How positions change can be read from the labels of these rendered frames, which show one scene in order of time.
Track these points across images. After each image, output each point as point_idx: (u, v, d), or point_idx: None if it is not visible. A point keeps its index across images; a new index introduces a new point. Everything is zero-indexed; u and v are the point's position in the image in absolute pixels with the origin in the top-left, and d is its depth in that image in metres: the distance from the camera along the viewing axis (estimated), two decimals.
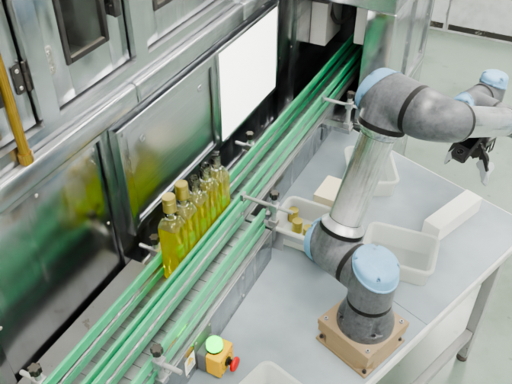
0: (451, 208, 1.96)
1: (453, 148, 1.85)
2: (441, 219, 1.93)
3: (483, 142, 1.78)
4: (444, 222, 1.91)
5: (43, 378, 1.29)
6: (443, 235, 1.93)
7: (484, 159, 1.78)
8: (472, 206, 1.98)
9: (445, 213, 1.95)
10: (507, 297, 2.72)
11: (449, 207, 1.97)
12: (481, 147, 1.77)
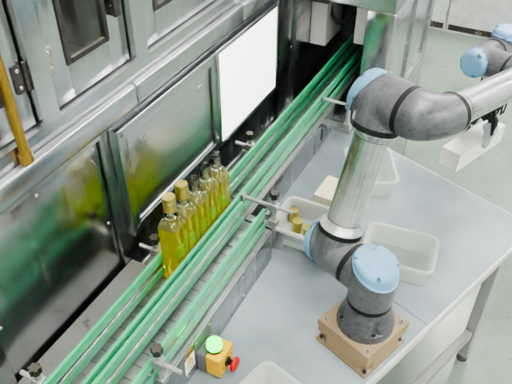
0: (472, 136, 1.78)
1: None
2: (461, 145, 1.74)
3: None
4: (465, 148, 1.73)
5: (43, 378, 1.29)
6: (462, 164, 1.74)
7: (493, 123, 1.71)
8: (495, 133, 1.80)
9: (465, 139, 1.76)
10: (507, 297, 2.72)
11: (470, 134, 1.78)
12: None
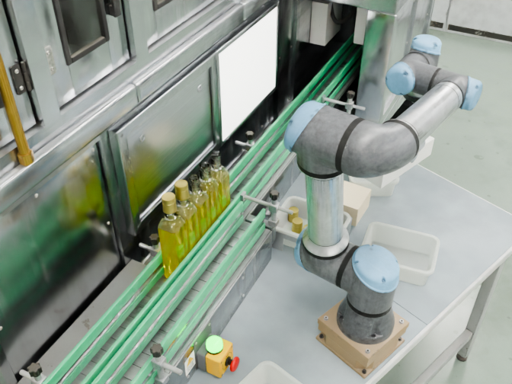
0: None
1: None
2: None
3: None
4: None
5: (43, 378, 1.29)
6: (388, 180, 1.67)
7: None
8: (423, 147, 1.73)
9: None
10: (507, 297, 2.72)
11: None
12: None
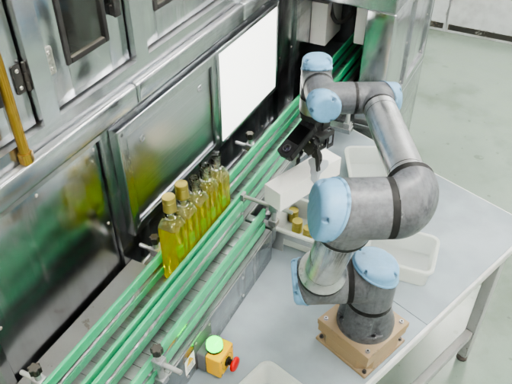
0: (300, 170, 1.63)
1: None
2: (286, 181, 1.59)
3: (316, 136, 1.55)
4: (288, 185, 1.58)
5: (43, 378, 1.29)
6: (288, 203, 1.60)
7: (316, 158, 1.56)
8: (328, 167, 1.65)
9: (292, 175, 1.61)
10: (507, 297, 2.72)
11: (299, 169, 1.63)
12: (314, 142, 1.54)
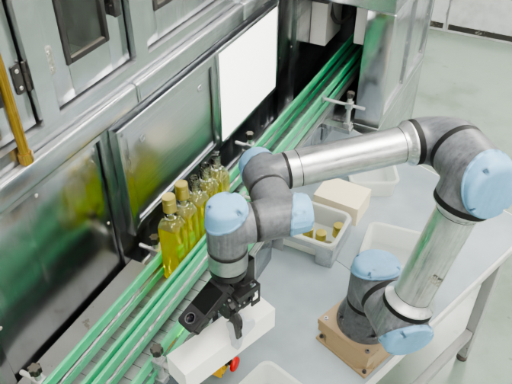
0: (218, 331, 1.22)
1: None
2: (195, 352, 1.18)
3: (234, 296, 1.13)
4: (198, 359, 1.17)
5: (43, 378, 1.29)
6: (199, 379, 1.18)
7: (235, 325, 1.15)
8: (256, 324, 1.24)
9: (205, 340, 1.20)
10: (507, 297, 2.72)
11: (216, 329, 1.22)
12: (230, 305, 1.13)
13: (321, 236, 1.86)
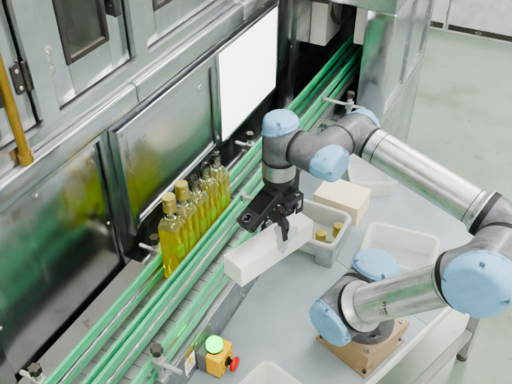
0: (266, 238, 1.43)
1: None
2: (248, 252, 1.39)
3: (283, 203, 1.34)
4: (251, 257, 1.38)
5: (43, 378, 1.29)
6: (251, 276, 1.39)
7: (283, 228, 1.36)
8: (298, 233, 1.45)
9: (255, 244, 1.41)
10: None
11: (264, 236, 1.43)
12: (280, 209, 1.34)
13: (321, 236, 1.86)
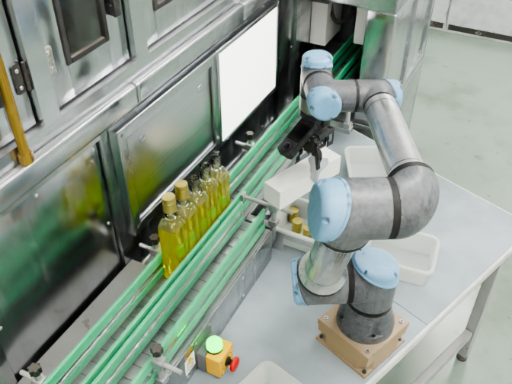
0: (300, 168, 1.63)
1: None
2: (285, 180, 1.59)
3: (316, 134, 1.54)
4: (288, 184, 1.58)
5: (43, 378, 1.29)
6: (287, 201, 1.59)
7: (316, 157, 1.56)
8: (328, 165, 1.65)
9: (291, 174, 1.61)
10: (507, 297, 2.72)
11: (299, 168, 1.63)
12: (314, 140, 1.54)
13: None
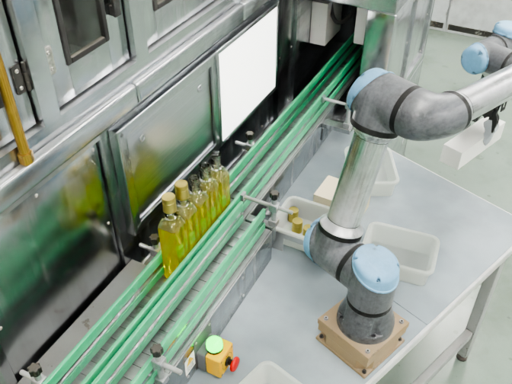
0: (472, 132, 1.77)
1: None
2: (462, 142, 1.73)
3: None
4: (466, 145, 1.72)
5: (43, 378, 1.29)
6: (464, 161, 1.74)
7: (494, 120, 1.70)
8: (495, 130, 1.79)
9: (465, 137, 1.75)
10: (507, 297, 2.72)
11: (471, 132, 1.78)
12: None
13: None
